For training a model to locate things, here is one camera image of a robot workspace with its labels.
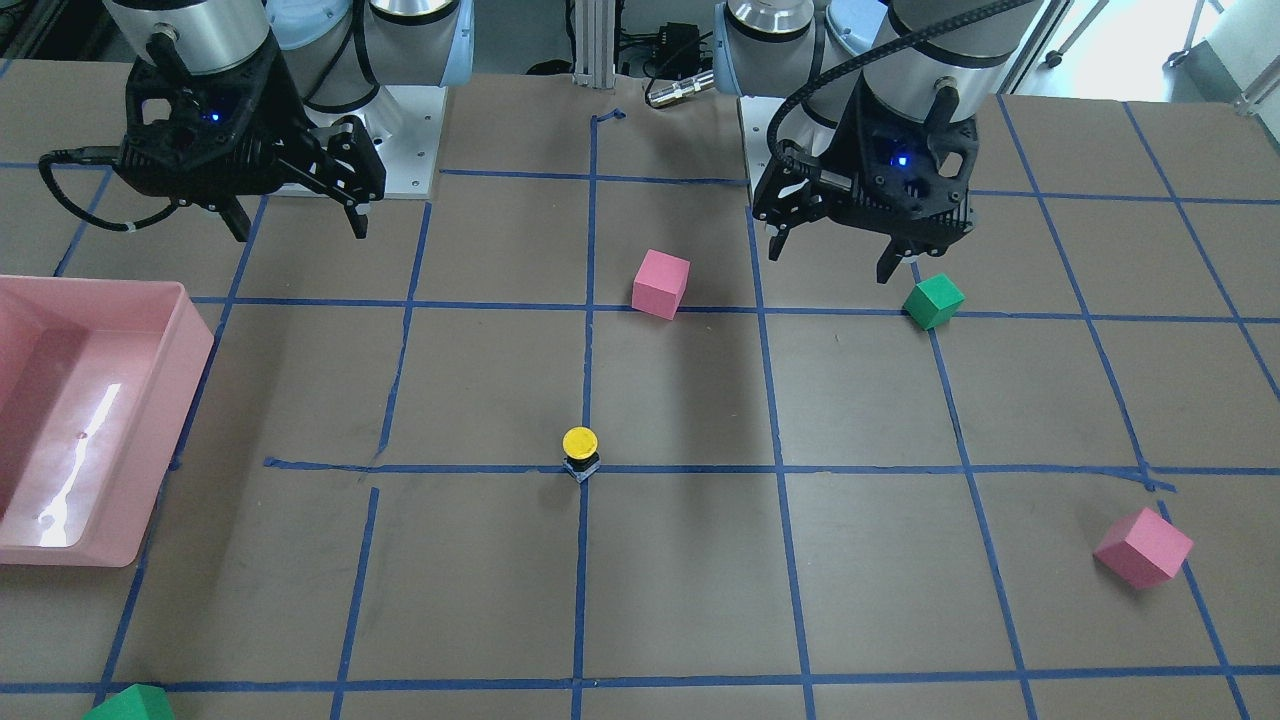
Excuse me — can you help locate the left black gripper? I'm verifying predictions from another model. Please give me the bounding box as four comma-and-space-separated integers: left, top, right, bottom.
751, 78, 979, 284

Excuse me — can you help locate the pink cube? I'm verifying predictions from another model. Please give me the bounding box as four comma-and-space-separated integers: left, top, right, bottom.
630, 249, 691, 322
1093, 509, 1196, 591

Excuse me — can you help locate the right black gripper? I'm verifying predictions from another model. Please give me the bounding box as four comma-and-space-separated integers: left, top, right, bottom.
115, 40, 387, 243

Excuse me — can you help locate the green cube near bin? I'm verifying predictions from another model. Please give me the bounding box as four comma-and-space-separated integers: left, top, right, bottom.
82, 684, 177, 720

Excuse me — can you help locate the yellow push button switch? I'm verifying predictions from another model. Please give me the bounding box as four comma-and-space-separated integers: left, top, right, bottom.
561, 427, 600, 486

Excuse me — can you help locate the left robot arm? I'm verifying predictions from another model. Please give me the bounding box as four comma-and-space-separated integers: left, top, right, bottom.
713, 1, 1041, 283

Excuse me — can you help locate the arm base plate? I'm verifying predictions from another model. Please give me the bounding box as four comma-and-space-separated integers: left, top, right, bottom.
352, 85, 448, 200
739, 96, 783, 199

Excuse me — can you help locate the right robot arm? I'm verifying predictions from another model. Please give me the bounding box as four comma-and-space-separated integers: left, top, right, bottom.
106, 1, 475, 242

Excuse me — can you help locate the green cube far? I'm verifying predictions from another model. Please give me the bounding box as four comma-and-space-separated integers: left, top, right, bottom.
902, 274, 966, 331

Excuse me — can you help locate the pink cube centre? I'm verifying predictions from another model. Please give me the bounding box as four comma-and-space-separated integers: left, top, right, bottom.
630, 249, 691, 322

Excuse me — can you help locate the aluminium frame post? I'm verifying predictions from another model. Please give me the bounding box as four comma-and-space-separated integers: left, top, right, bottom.
566, 0, 622, 92

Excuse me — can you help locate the pink cube far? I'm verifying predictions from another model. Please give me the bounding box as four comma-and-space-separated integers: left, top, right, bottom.
1093, 509, 1196, 591

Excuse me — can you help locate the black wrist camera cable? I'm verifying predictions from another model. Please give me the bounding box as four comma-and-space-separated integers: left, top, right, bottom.
765, 0, 1041, 186

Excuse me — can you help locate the pink plastic bin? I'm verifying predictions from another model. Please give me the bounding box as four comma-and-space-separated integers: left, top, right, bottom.
1, 275, 212, 568

